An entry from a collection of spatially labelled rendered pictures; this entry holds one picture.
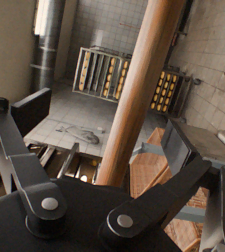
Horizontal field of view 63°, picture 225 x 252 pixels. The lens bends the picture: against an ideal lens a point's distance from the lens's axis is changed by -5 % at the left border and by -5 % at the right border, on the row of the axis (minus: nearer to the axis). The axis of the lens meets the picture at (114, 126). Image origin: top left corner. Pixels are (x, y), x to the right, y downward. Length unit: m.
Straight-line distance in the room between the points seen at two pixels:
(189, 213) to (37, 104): 0.72
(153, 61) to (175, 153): 0.08
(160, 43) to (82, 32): 5.10
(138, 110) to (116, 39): 4.98
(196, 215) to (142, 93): 0.70
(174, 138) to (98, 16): 5.09
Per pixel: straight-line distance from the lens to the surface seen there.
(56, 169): 1.74
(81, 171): 2.08
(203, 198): 1.13
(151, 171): 1.91
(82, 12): 5.31
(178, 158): 0.17
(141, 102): 0.18
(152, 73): 0.18
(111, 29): 5.17
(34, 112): 0.18
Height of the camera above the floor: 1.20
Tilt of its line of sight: 3 degrees down
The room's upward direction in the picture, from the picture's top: 76 degrees counter-clockwise
